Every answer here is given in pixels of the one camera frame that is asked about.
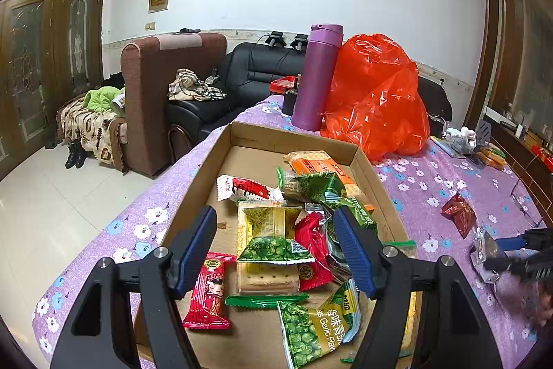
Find black bag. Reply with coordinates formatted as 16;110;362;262
101;73;126;91

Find silver foil packet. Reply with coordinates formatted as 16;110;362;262
470;225;504;285

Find purple thermos bottle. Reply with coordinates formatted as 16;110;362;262
291;23;344;132

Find red figure print snack packet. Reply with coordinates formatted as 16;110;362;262
182;251;237;330

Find red tray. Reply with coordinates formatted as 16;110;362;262
270;76;303;93

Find printed booklet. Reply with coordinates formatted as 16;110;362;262
430;136;459;158

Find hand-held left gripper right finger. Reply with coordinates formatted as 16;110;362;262
332;206;504;369

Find green yellow snack packet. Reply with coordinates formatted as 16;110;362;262
276;167;348;205

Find leaf print blanket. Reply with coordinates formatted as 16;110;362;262
56;92;128;173

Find green pea snack packet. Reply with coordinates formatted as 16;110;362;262
326;196;378;240
236;236;316;265
276;278;363;369

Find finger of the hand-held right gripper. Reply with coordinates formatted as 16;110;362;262
494;229;533;251
483;256;530;271

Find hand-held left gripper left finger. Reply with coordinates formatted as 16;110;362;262
49;205;218;369

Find green jacket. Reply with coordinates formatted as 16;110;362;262
84;87;126;112

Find white red snack packet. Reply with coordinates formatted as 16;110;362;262
216;174;286;203

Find wooden sideboard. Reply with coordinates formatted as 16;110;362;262
484;105;553;205

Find stack of orange green packets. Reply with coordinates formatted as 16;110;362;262
477;146;507;170

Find wooden door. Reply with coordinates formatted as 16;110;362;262
464;0;553;145

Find purple floral tablecloth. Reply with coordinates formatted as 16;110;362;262
32;94;545;369

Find brown armchair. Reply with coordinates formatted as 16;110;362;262
120;33;228;178

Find yellow green cracker packet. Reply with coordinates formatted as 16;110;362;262
225;200;311;308

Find orange cracker packet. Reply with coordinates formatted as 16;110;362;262
283;150;374;214

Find small black box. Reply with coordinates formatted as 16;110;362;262
425;110;446;138

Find red snack packet gold logo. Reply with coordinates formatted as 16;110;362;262
294;211;334;292

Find plaid cloth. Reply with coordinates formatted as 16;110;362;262
168;68;227;102

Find black container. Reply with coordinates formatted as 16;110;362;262
282;90;299;116

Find orange plastic bag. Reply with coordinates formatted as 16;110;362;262
320;33;432;162

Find grey phone stand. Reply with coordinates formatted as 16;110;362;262
473;114;495;154

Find clear bag dark contents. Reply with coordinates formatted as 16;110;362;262
449;136;476;156

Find wooden wardrobe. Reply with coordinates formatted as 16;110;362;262
0;0;114;179

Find dark red foil snack packet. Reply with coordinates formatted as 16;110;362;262
441;191;478;240

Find black leather sofa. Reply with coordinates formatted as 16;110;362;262
166;41;452;154

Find cardboard box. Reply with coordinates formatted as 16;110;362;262
134;120;422;369

